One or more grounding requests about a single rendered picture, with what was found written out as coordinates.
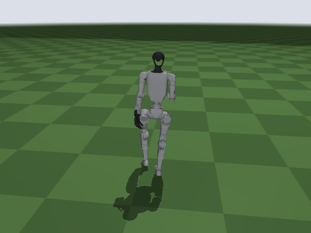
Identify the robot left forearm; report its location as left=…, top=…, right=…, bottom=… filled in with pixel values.
left=135, top=92, right=143, bottom=115

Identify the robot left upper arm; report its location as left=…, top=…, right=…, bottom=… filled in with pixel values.
left=138, top=72, right=148, bottom=98

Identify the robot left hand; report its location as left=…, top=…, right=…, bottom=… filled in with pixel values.
left=134, top=110, right=143, bottom=129

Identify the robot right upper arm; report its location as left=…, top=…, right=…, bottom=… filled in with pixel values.
left=167, top=73, right=176, bottom=100

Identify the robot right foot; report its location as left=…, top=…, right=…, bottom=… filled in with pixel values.
left=155, top=165, right=161, bottom=176

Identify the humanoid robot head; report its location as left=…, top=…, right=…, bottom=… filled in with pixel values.
left=152, top=51, right=164, bottom=73

